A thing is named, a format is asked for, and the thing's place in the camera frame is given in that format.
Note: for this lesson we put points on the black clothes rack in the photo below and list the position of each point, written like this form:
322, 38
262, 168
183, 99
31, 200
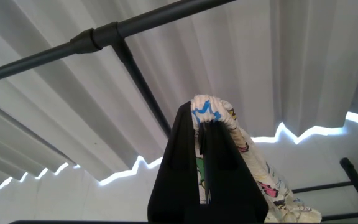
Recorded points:
104, 34

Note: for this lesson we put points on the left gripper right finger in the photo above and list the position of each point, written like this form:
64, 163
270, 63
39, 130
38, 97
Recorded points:
232, 186

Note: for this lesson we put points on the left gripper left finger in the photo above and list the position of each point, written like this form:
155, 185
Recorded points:
176, 174

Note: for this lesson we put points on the cream printed garment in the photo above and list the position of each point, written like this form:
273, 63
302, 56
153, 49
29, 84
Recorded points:
259, 165

